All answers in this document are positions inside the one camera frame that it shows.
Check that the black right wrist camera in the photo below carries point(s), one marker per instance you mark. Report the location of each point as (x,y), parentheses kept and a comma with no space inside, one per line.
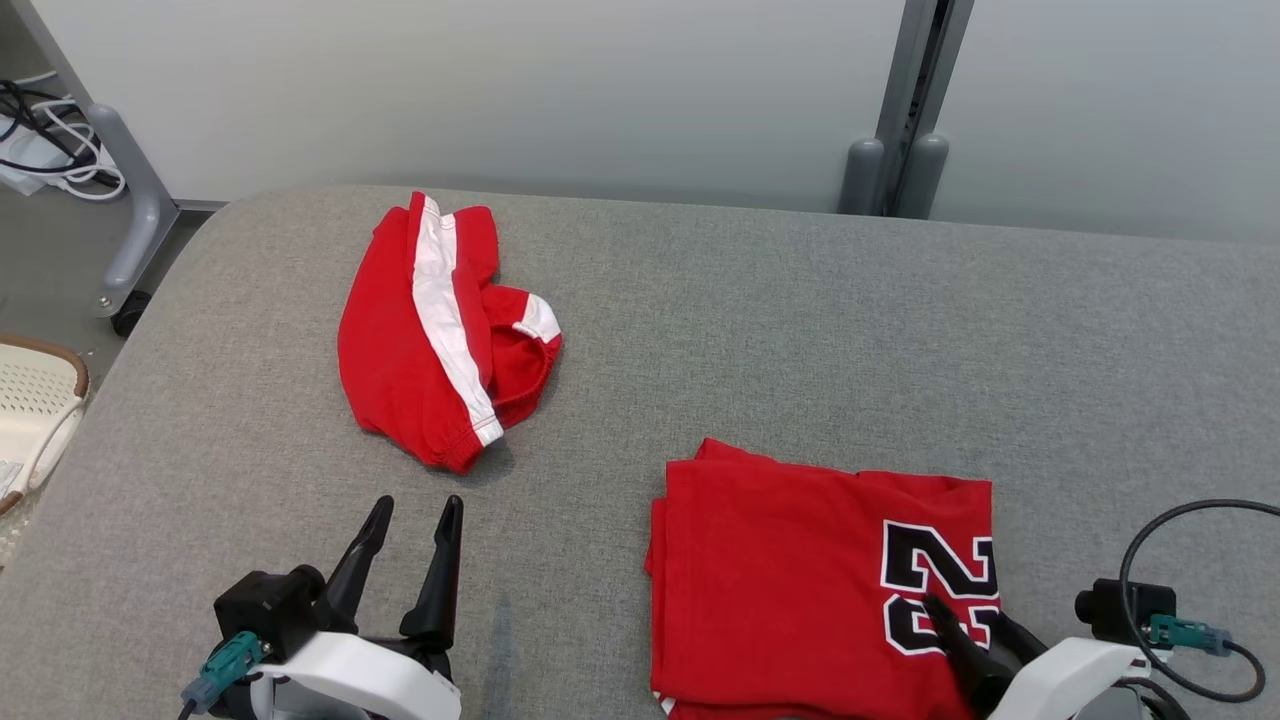
(1120,610)

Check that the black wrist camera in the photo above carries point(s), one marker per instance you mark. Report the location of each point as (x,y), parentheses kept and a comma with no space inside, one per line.
(265,610)
(1120,610)

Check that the red numbered t-shirt white sleeves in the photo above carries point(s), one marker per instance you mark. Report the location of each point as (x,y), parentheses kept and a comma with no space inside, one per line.
(780,580)

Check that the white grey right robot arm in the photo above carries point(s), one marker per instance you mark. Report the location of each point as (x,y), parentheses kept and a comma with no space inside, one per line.
(1140,705)

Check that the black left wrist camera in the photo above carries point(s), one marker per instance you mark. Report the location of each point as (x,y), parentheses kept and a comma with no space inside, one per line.
(265,610)

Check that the white laundry basket brown rim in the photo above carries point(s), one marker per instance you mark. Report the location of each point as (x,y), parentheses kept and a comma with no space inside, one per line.
(35,400)

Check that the grey frame leg with caster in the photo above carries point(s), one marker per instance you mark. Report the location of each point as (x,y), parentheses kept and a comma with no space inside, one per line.
(140,210)

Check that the teal camera connector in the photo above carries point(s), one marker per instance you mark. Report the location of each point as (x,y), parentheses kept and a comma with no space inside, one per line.
(228,668)
(1190,634)

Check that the red shorts with white stripe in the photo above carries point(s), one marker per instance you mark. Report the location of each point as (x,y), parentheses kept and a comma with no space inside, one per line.
(400,350)

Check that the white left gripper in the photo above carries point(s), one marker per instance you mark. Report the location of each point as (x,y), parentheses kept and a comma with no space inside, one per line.
(360,675)

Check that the white power strip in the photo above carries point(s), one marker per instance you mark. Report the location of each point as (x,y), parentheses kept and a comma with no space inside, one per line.
(25,155)

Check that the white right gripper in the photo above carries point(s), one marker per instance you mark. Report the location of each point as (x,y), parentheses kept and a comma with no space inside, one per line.
(1060,680)

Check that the teal left camera connector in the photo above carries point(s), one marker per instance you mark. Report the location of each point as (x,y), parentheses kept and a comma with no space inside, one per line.
(228,668)

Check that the teal right camera connector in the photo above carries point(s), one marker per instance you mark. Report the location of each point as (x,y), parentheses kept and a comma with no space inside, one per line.
(1190,634)

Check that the grey partition post with feet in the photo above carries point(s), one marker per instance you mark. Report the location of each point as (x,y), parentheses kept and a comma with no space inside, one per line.
(905,100)

